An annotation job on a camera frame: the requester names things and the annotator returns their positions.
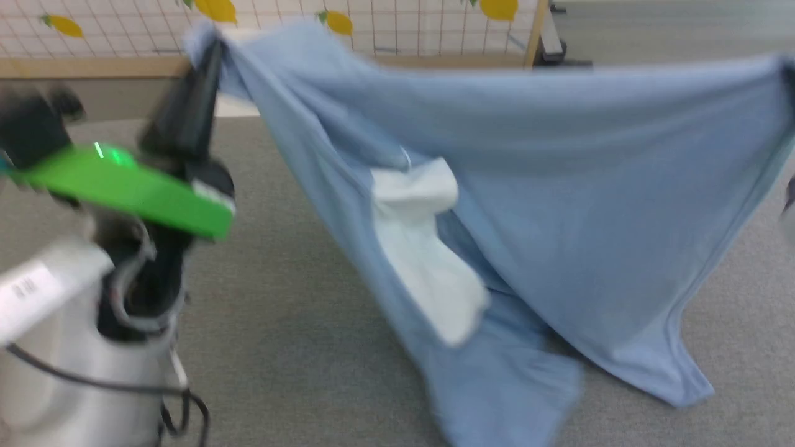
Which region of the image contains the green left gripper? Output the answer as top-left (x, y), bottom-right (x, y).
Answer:
top-left (0, 37), bottom-right (238, 242)

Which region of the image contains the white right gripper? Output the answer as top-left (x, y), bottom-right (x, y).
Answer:
top-left (779, 176), bottom-right (795, 245)

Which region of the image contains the light blue and white shirt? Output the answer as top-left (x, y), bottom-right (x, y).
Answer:
top-left (183, 17), bottom-right (795, 447)

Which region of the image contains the white box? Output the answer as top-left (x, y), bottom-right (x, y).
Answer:
top-left (214, 93), bottom-right (261, 119)

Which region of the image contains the lemon print partition screen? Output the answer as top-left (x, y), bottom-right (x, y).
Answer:
top-left (0, 0), bottom-right (552, 79)

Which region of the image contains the grey metal partition foot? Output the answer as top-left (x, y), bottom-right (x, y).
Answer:
top-left (535, 0), bottom-right (592, 68)

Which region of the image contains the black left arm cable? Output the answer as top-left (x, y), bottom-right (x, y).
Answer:
top-left (0, 343), bottom-right (212, 447)

